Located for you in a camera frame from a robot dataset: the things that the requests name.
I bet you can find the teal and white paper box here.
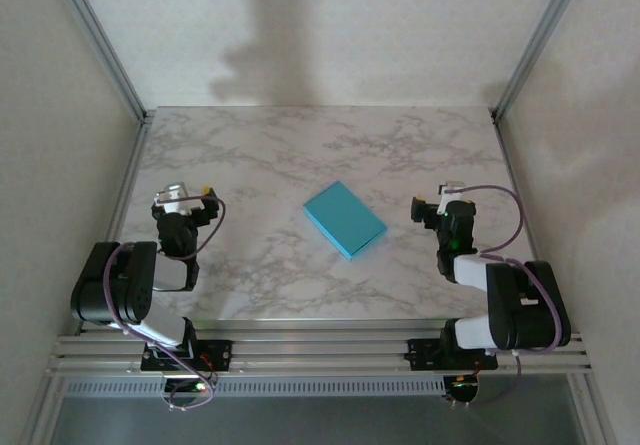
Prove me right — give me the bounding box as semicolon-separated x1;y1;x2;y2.
302;180;389;263

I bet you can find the left lit circuit board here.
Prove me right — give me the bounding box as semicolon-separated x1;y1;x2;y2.
162;377;219;397

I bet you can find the lit circuit board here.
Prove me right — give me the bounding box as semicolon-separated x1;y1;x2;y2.
162;377;219;397
442;374;481;402

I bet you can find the right lit circuit board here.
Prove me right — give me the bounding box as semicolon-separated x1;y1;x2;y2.
442;374;481;402

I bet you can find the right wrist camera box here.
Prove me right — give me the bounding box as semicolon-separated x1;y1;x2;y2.
437;180;467;212

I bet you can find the left aluminium side rail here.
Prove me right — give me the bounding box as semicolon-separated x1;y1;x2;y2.
77;112;157;336

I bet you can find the aluminium side rail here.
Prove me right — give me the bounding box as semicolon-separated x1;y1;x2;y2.
492;112;561;334
77;112;157;336

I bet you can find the right aluminium side rail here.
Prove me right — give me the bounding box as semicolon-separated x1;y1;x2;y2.
492;112;561;334

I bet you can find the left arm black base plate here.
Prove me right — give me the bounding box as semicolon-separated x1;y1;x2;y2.
141;339;234;372

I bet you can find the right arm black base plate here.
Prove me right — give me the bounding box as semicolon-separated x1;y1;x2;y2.
407;337;497;371

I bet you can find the aluminium mounting rail beam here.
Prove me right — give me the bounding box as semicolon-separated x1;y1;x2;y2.
44;317;594;379

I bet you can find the left aluminium frame post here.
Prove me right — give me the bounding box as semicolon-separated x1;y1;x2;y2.
47;0;149;122

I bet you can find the aluminium frame post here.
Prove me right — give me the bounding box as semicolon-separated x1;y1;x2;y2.
47;0;149;122
492;0;591;121

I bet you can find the right aluminium frame post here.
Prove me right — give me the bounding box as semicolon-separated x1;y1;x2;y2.
492;0;591;121

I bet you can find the grey slotted cable duct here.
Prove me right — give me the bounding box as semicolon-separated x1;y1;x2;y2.
64;377;447;397

